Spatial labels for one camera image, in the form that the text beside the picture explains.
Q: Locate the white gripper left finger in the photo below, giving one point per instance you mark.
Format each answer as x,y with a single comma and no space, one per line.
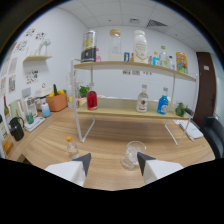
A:
68,170

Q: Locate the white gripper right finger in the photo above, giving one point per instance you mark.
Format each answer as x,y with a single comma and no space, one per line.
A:
158,168

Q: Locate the small clear bottle orange cap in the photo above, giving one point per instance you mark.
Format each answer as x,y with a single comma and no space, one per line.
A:
72,149

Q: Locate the blue liquid bottle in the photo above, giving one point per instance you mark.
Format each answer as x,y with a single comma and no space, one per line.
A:
162,105

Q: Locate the white milk bottle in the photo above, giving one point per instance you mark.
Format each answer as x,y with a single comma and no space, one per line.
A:
140,48

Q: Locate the green cup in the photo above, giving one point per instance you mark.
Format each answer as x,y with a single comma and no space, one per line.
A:
30,118

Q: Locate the clear glass with ice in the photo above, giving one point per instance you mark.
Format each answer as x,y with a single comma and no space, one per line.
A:
130,155

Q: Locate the white pouch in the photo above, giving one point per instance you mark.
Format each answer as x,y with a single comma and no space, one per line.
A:
191,130

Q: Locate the white kitchen scale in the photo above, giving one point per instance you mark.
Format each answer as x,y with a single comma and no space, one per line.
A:
36,124

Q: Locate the glass of green limes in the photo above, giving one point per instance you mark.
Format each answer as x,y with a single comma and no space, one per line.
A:
180,110

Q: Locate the pale blue bottle white cap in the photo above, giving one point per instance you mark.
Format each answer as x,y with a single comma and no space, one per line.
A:
46,110

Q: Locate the dark muddler wooden end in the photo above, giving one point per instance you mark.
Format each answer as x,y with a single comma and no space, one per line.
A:
189,111

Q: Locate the black armchair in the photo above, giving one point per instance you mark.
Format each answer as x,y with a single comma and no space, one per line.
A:
215,136

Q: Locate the black kettle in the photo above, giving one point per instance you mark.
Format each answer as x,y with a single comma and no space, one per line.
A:
16,130

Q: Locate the clear bottle red label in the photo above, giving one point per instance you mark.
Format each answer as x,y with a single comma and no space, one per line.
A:
142,102

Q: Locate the orange basket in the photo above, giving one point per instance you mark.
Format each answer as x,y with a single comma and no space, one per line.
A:
56,103

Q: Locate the two-tier wooden shelf rack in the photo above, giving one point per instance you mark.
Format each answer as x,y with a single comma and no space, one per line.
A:
126,108

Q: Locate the red liquid bottle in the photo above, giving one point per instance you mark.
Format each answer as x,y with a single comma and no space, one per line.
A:
92,100

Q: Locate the dark green toy vegetable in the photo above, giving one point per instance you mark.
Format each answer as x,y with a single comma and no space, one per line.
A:
55,90

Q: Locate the white countertop appliance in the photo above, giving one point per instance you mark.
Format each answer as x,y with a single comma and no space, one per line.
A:
43,92

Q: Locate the brown door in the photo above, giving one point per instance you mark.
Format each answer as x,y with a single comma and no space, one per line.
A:
205,90

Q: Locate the yellow snack bag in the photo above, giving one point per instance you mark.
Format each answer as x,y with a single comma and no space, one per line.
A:
181,63

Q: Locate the small light blue bottle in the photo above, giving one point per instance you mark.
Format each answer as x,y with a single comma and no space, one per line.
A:
155,59

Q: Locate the clear bottle green cap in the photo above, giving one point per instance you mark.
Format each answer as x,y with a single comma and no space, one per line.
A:
163,58

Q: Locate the small pink bottle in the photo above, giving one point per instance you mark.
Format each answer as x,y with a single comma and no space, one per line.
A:
98,57

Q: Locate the large black yellow can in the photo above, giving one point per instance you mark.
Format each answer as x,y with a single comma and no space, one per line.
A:
88,48

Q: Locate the white figurine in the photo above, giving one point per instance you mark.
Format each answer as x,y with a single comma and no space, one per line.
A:
44,46

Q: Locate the ceiling air vent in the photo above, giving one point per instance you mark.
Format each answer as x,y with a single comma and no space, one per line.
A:
156,23

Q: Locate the ceiling light fixture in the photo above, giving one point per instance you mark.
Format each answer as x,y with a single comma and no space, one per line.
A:
134,21

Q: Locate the red wall poster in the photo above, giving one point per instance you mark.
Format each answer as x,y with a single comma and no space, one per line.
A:
132,57

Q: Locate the blue wall poster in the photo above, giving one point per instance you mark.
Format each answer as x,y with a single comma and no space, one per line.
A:
126,56

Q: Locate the wooden wall shelf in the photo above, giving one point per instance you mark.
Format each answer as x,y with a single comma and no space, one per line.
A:
36,58

